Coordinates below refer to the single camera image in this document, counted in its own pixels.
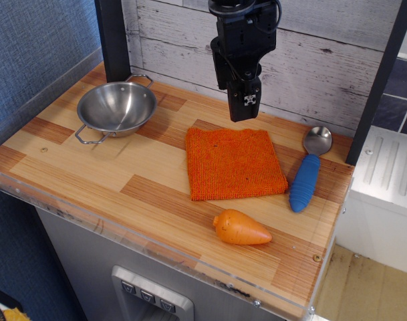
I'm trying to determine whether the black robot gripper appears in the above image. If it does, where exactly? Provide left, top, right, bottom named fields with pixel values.
left=209, top=5, right=277, bottom=121

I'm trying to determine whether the orange knitted cloth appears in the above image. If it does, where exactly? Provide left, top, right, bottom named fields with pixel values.
left=185, top=127, right=288, bottom=201

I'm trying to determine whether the stainless steel bowl with handles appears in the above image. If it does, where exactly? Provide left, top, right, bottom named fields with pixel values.
left=75, top=74, right=158, bottom=144

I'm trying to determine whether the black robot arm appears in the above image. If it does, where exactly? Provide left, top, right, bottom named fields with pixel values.
left=208, top=0, right=282, bottom=122

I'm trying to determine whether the clear acrylic table edge guard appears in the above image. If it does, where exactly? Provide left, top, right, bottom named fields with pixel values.
left=0, top=161, right=353, bottom=320

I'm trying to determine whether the orange plastic carrot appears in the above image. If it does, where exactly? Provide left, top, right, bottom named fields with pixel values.
left=213, top=209, right=273, bottom=245

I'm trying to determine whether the white ribbed side counter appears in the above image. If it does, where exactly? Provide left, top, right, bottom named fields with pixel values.
left=335, top=126, right=407, bottom=272

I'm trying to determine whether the silver dispenser panel with buttons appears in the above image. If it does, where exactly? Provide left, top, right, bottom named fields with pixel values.
left=112, top=265, right=194, bottom=320

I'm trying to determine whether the yellow object bottom left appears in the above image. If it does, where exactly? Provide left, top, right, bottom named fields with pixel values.
left=3, top=308, right=31, bottom=321

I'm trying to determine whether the spoon with blue handle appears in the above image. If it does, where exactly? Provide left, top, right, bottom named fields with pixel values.
left=289, top=126, right=332, bottom=213

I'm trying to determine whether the black right vertical post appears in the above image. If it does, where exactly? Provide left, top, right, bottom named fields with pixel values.
left=346, top=0, right=407, bottom=166

